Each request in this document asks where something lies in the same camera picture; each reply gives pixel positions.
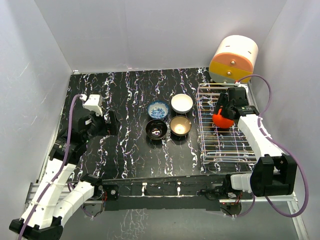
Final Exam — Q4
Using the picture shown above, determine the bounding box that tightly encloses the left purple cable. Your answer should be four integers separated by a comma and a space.
17, 94, 87, 240

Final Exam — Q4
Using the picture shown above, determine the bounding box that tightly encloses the red bowl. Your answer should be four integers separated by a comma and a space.
212, 106, 234, 129

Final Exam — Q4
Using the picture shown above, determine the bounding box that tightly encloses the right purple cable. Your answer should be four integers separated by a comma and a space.
235, 74, 310, 218

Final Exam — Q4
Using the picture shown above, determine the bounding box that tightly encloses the wrist white camera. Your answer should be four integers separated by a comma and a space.
81, 94, 103, 117
234, 81, 248, 89

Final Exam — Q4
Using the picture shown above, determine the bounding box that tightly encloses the black glossy bowl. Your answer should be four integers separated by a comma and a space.
145, 119, 168, 140

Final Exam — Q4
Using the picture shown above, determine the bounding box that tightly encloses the round pastel drawer cabinet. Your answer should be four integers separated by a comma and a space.
208, 35, 259, 85

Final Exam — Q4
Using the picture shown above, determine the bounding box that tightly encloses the blue white patterned bowl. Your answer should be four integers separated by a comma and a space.
147, 100, 169, 120

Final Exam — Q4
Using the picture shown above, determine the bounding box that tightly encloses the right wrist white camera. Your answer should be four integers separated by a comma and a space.
234, 81, 248, 89

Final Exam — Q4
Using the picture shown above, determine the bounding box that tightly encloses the brown bowl cream interior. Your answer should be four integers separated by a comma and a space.
169, 115, 192, 137

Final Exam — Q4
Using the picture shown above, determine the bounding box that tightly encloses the white wire dish rack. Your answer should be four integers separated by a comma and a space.
195, 83, 257, 164

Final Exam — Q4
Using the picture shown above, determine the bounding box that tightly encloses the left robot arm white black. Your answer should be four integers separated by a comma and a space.
9, 110, 121, 240

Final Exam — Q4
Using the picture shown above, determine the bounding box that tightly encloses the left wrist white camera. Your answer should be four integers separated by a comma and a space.
81, 94, 103, 117

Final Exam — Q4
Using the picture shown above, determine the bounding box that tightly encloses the purple cable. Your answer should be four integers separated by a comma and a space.
17, 94, 87, 240
235, 74, 310, 218

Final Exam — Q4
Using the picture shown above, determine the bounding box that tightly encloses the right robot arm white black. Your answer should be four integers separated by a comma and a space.
214, 87, 297, 199

